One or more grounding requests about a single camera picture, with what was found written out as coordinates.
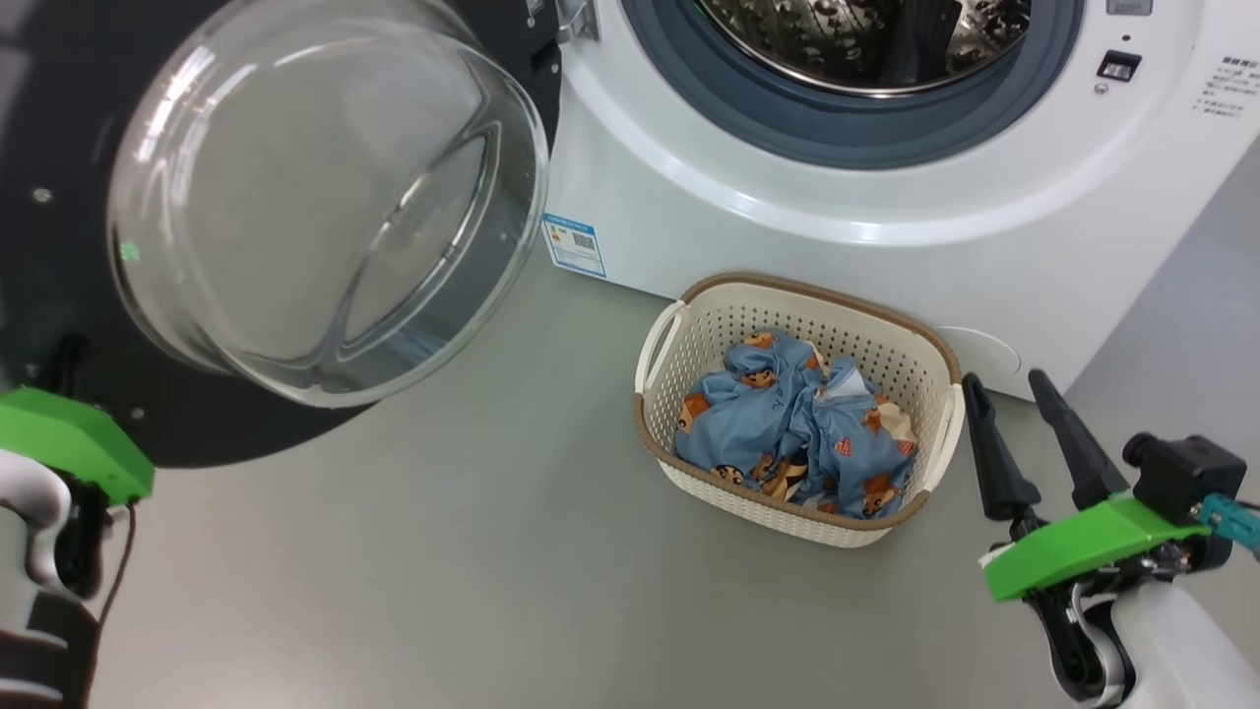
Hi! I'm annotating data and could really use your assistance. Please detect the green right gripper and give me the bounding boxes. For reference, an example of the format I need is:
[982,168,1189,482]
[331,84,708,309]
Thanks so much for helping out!
[963,369,1231,604]

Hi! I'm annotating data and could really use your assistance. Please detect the grey rubber door gasket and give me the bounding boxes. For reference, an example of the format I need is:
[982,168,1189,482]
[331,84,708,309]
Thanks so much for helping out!
[620,0,1086,170]

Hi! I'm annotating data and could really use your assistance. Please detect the white front-load washing machine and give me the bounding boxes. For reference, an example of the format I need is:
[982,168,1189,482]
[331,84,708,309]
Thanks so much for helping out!
[541,0,1260,403]

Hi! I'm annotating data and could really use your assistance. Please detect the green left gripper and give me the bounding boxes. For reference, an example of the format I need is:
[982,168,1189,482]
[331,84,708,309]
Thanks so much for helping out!
[0,335,156,505]

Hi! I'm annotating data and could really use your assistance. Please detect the thin brown left arm cable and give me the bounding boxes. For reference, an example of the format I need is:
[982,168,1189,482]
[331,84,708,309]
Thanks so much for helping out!
[96,502,137,631]

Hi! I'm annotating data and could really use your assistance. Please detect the washing machine glass door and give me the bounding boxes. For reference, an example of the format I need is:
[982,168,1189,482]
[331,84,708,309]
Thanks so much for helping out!
[0,0,564,470]

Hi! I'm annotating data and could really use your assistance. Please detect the cream perforated laundry basket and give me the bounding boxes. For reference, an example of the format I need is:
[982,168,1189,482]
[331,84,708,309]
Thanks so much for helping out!
[633,272,966,548]

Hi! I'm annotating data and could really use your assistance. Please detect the teal right camera cable plug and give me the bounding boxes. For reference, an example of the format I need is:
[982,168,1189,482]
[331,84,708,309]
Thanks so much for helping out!
[1199,494,1260,562]

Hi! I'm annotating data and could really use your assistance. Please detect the round white filter cover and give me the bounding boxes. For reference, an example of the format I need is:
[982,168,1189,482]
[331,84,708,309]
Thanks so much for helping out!
[935,327,1022,383]

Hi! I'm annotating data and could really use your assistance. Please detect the stainless steel washing machine drum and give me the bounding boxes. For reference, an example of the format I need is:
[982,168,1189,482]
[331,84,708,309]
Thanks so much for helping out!
[699,0,1032,97]

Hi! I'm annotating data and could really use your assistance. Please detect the black text instruction sticker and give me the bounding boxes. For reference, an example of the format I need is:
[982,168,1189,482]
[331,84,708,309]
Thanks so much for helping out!
[1196,54,1260,119]

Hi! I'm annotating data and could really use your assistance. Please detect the blue energy label sticker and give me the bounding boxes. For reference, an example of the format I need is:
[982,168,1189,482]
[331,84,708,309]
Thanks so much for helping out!
[541,213,608,280]

